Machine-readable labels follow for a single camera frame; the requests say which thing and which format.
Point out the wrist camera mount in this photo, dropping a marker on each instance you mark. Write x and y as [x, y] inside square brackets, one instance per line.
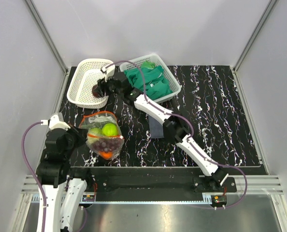
[108, 70]
[56, 121]

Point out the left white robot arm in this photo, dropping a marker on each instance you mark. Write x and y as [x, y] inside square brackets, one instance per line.
[61, 188]

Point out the grey folded towel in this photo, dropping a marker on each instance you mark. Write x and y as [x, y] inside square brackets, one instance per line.
[156, 129]

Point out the white oval perforated basket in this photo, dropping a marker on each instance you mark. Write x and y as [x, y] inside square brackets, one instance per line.
[85, 77]

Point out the white rectangular plastic basket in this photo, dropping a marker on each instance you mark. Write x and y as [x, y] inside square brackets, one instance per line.
[137, 62]

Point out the right connector box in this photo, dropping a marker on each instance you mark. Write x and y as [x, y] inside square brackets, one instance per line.
[219, 201]

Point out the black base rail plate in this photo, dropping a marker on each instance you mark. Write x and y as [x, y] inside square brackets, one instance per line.
[151, 184]

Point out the clear zip top bag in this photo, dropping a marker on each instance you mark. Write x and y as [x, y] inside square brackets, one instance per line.
[104, 136]

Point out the connector box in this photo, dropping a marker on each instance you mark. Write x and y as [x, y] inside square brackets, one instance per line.
[219, 201]
[88, 197]

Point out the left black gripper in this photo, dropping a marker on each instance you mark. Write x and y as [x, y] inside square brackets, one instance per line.
[81, 133]

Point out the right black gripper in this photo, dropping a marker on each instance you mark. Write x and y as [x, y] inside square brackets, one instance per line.
[102, 84]

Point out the left connector box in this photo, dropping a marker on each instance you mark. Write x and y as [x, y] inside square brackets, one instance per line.
[88, 197]

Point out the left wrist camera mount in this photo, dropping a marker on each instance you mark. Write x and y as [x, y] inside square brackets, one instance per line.
[56, 121]

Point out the green fake apple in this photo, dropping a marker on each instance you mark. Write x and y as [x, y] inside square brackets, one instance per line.
[109, 130]

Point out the green cloth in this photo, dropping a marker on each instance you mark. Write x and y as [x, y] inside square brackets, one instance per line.
[156, 85]

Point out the orange fake fruit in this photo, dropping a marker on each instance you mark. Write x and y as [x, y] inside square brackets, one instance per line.
[106, 155]

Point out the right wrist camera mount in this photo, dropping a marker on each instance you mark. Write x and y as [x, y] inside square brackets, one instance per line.
[108, 70]

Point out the dark red fake apple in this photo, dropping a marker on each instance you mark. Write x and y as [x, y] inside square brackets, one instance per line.
[97, 91]

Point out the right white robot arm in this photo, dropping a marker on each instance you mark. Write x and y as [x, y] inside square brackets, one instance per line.
[176, 129]

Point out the pale green fake cabbage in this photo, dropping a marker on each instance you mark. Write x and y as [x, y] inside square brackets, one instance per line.
[95, 132]

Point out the purple fake grapes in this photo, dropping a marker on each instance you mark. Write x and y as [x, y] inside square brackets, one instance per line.
[107, 145]

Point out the black marble pattern mat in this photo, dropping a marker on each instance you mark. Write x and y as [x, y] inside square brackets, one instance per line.
[210, 100]

